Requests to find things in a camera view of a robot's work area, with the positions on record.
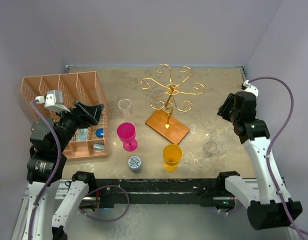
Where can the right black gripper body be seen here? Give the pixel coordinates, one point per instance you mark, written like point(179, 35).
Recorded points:
point(235, 116)

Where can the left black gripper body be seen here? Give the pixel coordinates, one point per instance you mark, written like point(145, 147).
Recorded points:
point(69, 121)

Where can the clear wine glass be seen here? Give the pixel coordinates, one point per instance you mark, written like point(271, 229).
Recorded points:
point(209, 150)
point(211, 134)
point(230, 133)

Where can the pink plastic goblet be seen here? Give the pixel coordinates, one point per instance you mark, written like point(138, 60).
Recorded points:
point(126, 133)

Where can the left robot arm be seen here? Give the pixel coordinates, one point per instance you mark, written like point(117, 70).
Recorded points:
point(45, 167)

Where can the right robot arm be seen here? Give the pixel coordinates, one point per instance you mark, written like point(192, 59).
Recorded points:
point(271, 205)

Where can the gold wine glass rack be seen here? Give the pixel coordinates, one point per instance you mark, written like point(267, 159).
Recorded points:
point(162, 121)

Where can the blue object in organizer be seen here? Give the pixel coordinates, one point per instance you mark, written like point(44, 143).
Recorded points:
point(99, 133)

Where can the grey stapler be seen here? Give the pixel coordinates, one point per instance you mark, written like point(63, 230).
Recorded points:
point(99, 147)

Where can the patterned round tin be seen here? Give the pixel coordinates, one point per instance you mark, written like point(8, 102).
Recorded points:
point(135, 164)

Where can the yellow plastic goblet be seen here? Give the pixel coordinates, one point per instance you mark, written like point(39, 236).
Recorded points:
point(172, 155)

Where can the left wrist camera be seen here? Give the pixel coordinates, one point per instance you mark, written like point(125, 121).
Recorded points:
point(54, 101)

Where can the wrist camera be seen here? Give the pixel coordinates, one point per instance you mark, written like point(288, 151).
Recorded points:
point(248, 87)
point(54, 101)

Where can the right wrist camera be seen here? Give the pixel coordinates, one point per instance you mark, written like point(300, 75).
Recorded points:
point(248, 87)

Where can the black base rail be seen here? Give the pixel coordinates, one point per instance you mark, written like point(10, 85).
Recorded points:
point(205, 192)

